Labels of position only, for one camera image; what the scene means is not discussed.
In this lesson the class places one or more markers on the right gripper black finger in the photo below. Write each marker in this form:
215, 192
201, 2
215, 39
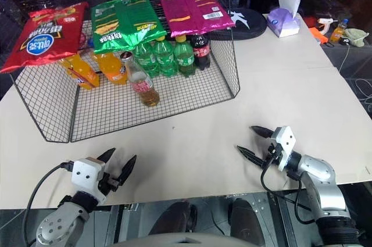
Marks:
252, 155
263, 131

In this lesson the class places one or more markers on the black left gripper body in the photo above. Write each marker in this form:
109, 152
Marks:
109, 181

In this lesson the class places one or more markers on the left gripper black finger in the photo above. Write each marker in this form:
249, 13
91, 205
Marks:
128, 170
107, 155

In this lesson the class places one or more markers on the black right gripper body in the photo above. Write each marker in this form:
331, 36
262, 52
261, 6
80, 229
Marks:
274, 155

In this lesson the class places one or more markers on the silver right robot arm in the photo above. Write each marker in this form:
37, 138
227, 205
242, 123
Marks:
322, 180

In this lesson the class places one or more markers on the capped glass soda bottle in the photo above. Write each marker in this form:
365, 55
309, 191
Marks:
142, 84

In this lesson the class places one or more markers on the orange soda plastic bottle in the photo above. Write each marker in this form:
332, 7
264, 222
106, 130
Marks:
82, 75
113, 68

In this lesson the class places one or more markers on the dark cola plastic bottle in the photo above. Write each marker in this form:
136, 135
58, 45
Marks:
201, 52

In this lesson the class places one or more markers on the green soda plastic bottle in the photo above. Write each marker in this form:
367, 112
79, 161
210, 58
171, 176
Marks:
146, 61
165, 58
184, 58

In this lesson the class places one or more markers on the black cap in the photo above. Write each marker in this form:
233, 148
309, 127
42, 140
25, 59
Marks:
250, 24

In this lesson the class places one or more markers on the small orange bottle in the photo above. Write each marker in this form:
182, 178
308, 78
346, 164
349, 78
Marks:
337, 33

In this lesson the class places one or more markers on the dark rounded shape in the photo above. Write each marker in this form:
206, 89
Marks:
174, 216
244, 221

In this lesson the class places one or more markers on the light grey curved robot body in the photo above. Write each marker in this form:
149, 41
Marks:
180, 241

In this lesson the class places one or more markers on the purple tissue box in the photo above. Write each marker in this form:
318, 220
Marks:
283, 23

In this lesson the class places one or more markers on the orange plastic tool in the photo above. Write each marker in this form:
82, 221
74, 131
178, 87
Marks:
318, 35

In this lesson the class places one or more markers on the white glue gun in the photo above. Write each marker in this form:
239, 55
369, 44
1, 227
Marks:
325, 22

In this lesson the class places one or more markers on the green chip bag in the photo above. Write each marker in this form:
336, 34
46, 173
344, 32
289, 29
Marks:
125, 23

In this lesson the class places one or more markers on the red chip bag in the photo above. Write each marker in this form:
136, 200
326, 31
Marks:
43, 37

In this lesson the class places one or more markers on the pale green cloth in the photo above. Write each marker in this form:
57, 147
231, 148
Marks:
357, 36

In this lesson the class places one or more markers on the magenta chip bag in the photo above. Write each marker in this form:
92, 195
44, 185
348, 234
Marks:
194, 8

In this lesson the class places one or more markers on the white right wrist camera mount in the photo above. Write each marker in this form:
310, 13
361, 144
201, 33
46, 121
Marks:
286, 142

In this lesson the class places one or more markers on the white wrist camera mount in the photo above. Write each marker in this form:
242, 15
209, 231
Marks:
85, 173
286, 142

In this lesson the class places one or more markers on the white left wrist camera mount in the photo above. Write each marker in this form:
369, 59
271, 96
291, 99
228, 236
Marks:
85, 173

